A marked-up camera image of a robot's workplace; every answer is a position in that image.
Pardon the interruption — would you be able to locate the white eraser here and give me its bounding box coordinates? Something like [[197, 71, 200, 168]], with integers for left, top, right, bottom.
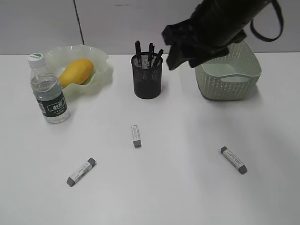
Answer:
[[131, 125, 141, 148], [67, 158, 96, 187], [220, 146, 248, 174]]

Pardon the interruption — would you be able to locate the clear water bottle green label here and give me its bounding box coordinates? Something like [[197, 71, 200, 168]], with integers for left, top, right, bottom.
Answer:
[[27, 53, 70, 124]]

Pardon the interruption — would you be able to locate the black wall cable left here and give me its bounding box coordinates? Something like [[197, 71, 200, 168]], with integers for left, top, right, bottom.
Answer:
[[73, 0, 86, 45]]

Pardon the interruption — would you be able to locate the black mesh pen holder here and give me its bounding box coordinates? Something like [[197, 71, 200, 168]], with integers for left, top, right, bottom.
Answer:
[[131, 52, 163, 99]]

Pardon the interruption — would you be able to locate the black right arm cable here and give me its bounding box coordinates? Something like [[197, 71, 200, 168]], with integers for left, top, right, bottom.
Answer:
[[249, 0, 285, 42]]

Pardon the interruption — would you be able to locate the pale green plastic basket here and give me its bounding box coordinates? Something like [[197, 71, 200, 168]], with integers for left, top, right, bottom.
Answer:
[[195, 41, 262, 101]]

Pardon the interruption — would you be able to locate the yellow mango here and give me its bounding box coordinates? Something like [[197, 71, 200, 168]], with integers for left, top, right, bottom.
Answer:
[[59, 59, 94, 88]]

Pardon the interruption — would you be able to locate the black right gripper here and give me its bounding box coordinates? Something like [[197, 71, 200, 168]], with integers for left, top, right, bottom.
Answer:
[[162, 0, 267, 70]]

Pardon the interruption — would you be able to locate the black marker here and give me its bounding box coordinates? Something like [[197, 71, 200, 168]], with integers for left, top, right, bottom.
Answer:
[[152, 49, 164, 68], [147, 43, 154, 69], [135, 40, 142, 68]]

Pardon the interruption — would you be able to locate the translucent green wavy plate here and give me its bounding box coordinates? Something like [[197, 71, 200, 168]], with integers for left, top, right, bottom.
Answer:
[[44, 45, 108, 95]]

